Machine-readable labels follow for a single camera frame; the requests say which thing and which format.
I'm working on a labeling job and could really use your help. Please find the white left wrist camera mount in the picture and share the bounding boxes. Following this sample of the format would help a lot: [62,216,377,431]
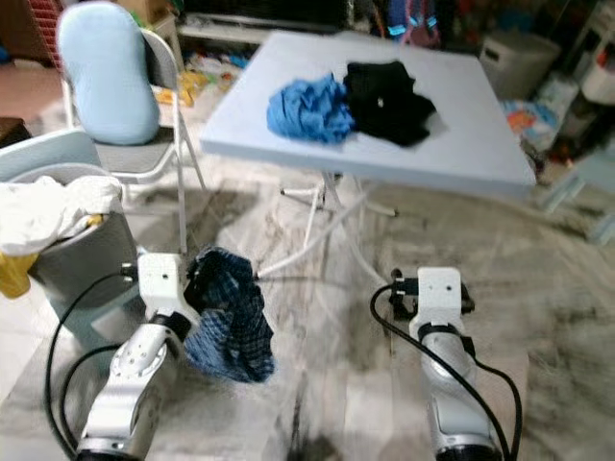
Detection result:
[137,253,188,323]

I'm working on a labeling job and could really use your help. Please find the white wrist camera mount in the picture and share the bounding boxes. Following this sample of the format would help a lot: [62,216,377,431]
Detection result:
[137,253,188,323]
[416,267,464,328]

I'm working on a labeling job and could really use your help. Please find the brown wooden stool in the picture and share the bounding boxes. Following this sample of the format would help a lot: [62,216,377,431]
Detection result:
[0,115,28,150]

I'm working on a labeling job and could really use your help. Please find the short black left arm cable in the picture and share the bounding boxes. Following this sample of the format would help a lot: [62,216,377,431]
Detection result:
[61,341,131,452]

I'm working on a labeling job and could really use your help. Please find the blue towel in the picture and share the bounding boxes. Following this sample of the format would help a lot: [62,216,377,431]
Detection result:
[266,74,358,145]

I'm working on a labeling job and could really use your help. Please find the grey laundry basket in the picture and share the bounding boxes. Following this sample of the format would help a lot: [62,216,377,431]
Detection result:
[27,211,145,310]

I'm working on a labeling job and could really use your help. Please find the long black left arm cable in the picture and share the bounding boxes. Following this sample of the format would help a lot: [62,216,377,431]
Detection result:
[46,266,141,460]

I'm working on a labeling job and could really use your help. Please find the blue plaid shirt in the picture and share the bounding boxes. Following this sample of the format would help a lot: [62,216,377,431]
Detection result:
[183,247,276,385]

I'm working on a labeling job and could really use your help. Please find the black television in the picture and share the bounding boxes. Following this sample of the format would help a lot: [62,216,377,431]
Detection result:
[181,0,352,30]

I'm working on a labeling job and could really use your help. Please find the red mesh basket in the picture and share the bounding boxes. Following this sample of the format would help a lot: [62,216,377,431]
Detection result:
[24,0,63,44]

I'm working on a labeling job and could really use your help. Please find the white folding table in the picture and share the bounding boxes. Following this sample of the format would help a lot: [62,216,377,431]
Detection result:
[199,29,539,289]

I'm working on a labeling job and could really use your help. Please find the white metal folding chair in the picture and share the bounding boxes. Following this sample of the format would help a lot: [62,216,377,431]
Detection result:
[58,27,209,255]

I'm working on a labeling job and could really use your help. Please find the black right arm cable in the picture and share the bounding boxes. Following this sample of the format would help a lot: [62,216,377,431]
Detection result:
[370,283,525,461]

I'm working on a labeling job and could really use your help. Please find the colourful backpack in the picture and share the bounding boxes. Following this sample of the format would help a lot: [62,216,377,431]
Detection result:
[384,0,443,47]

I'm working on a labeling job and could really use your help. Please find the black garment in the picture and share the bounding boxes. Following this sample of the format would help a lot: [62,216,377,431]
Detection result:
[343,60,438,149]

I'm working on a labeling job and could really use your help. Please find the beige round bin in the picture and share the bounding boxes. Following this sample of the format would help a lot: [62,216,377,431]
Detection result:
[479,30,562,101]

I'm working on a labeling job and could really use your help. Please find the pale blue cushion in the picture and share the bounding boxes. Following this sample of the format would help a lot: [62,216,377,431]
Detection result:
[57,2,161,147]

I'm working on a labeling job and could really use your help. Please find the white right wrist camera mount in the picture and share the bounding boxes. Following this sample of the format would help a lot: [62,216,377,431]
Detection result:
[416,267,464,328]

